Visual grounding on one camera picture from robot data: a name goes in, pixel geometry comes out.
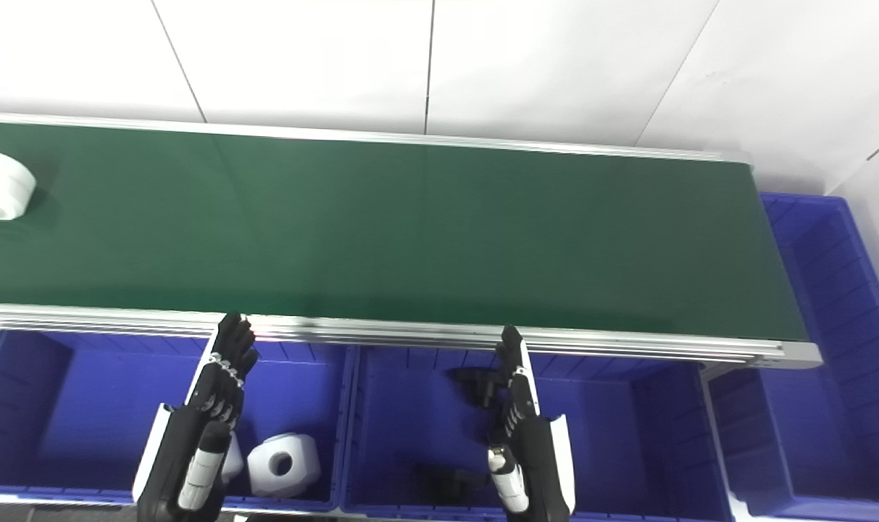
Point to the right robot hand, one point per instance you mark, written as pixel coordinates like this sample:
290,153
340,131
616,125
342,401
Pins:
533,464

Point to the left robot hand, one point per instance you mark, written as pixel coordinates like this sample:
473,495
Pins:
193,435

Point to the white cylindrical plastic part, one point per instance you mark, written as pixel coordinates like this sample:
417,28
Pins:
283,464
1,185

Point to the blue plastic bin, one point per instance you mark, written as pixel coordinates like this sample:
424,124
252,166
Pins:
613,435
98,406
845,348

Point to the black plastic part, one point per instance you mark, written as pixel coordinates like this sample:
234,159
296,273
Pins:
475,383
450,482

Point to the green conveyor belt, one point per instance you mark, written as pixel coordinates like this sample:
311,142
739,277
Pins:
425,232
410,332

